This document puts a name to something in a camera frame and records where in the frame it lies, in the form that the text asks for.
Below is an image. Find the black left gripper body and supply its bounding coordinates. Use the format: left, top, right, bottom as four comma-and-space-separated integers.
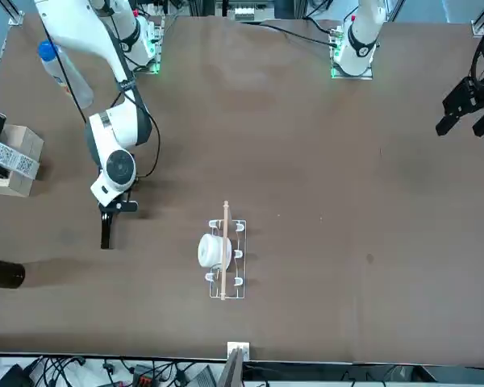
442, 30, 484, 118

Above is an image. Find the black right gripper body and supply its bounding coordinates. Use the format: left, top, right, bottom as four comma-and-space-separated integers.
98, 199, 140, 215

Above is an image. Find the clear plastic bottle blue cap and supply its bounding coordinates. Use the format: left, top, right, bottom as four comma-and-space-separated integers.
38, 40, 94, 109

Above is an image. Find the white label roll strip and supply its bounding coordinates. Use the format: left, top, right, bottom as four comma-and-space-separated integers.
0, 135, 40, 179

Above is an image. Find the brown glass bottle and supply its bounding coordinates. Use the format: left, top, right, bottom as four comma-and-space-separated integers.
0, 257, 27, 290

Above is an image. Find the white cup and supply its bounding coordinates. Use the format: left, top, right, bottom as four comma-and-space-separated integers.
197, 232, 233, 269

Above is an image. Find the light wooden box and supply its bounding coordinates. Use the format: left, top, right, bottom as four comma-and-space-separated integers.
0, 123, 45, 198

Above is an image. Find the red black power module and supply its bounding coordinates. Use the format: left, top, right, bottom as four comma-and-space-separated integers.
131, 364, 155, 385

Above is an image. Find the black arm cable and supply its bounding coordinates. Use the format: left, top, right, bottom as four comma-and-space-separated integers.
116, 78, 162, 181

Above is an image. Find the white wire cup rack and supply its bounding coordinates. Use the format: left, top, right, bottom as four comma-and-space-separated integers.
207, 200, 248, 302

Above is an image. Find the black base cable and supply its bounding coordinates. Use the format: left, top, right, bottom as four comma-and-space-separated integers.
241, 22, 342, 52

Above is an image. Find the aluminium frame post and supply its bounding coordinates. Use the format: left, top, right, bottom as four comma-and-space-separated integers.
217, 341, 251, 387

